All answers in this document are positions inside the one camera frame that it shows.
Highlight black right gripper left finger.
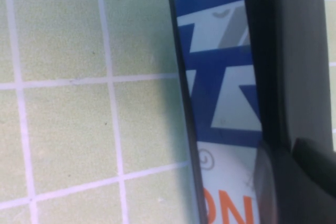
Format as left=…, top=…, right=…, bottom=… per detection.
left=253, top=140, right=336, bottom=224

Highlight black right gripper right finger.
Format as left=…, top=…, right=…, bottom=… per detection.
left=291, top=137, right=336, bottom=198

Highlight black printed glasses case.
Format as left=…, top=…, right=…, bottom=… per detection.
left=164, top=0, right=334, bottom=224

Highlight green grid tablecloth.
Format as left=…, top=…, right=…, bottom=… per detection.
left=0, top=0, right=336, bottom=224

